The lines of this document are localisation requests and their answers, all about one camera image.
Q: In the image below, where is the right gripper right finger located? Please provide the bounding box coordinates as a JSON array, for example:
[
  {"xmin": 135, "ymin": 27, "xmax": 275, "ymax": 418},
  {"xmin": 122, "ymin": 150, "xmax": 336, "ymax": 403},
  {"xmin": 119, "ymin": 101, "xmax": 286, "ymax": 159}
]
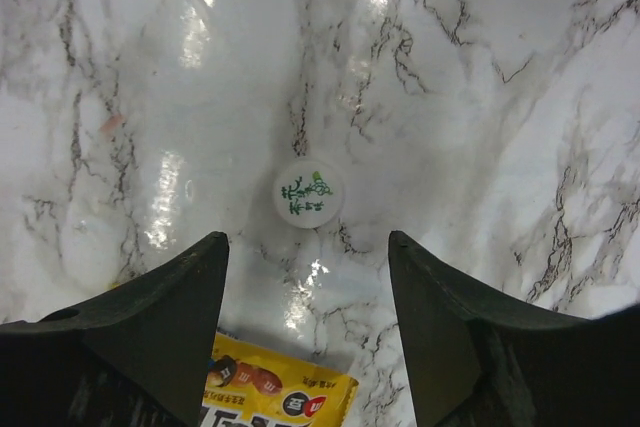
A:
[{"xmin": 388, "ymin": 231, "xmax": 639, "ymax": 426}]

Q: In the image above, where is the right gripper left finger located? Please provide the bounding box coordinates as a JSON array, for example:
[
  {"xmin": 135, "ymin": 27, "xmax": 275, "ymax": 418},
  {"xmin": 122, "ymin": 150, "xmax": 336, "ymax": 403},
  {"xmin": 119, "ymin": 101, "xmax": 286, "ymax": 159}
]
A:
[{"xmin": 1, "ymin": 232, "xmax": 229, "ymax": 426}]

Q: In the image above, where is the white bottle cap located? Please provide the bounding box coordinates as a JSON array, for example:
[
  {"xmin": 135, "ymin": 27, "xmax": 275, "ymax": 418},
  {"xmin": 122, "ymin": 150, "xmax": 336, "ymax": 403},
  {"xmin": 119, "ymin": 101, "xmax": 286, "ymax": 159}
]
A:
[{"xmin": 272, "ymin": 157, "xmax": 345, "ymax": 229}]

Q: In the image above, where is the yellow candy bag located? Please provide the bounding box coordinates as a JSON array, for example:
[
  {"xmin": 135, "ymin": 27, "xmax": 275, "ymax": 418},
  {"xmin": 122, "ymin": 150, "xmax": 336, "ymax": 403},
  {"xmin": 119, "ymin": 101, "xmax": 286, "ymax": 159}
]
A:
[{"xmin": 199, "ymin": 332, "xmax": 358, "ymax": 427}]

